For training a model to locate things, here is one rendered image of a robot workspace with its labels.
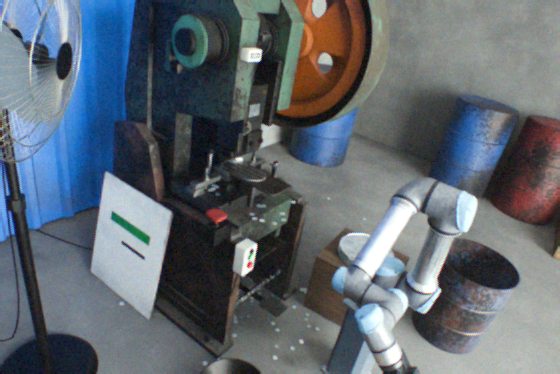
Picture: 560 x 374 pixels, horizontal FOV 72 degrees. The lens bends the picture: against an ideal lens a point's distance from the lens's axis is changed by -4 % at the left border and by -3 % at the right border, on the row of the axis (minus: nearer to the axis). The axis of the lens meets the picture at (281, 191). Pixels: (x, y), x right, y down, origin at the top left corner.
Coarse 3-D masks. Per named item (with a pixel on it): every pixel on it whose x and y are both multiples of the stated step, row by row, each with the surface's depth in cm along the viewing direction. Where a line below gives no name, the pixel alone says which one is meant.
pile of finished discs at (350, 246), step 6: (348, 234) 220; (354, 234) 222; (360, 234) 223; (366, 234) 223; (342, 240) 214; (348, 240) 215; (354, 240) 216; (360, 240) 217; (366, 240) 218; (342, 246) 209; (348, 246) 210; (354, 246) 211; (360, 246) 211; (342, 252) 206; (348, 252) 206; (354, 252) 206; (390, 252) 212; (342, 258) 206; (348, 258) 202; (354, 258) 203; (348, 264) 203
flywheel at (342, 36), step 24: (312, 0) 178; (336, 0) 169; (360, 0) 161; (312, 24) 179; (336, 24) 173; (360, 24) 163; (312, 48) 183; (336, 48) 176; (360, 48) 166; (312, 72) 187; (336, 72) 180; (360, 72) 172; (312, 96) 191; (336, 96) 179
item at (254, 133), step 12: (264, 84) 166; (252, 96) 162; (264, 96) 169; (252, 108) 165; (252, 120) 169; (228, 132) 169; (252, 132) 170; (228, 144) 171; (240, 144) 169; (252, 144) 169
